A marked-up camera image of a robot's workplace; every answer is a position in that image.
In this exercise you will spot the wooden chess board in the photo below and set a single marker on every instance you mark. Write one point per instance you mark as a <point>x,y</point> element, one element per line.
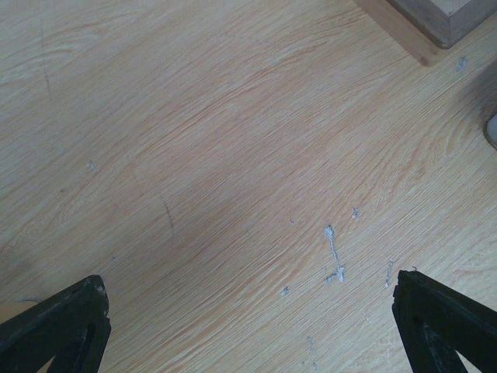
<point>427,29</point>

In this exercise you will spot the gold metal tin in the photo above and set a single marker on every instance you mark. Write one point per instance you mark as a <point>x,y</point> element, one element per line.
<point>490,131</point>

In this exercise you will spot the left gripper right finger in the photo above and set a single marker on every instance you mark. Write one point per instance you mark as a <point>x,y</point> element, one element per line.
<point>437,325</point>

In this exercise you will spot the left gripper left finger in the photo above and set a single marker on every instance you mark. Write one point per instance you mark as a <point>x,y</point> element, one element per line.
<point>67,332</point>

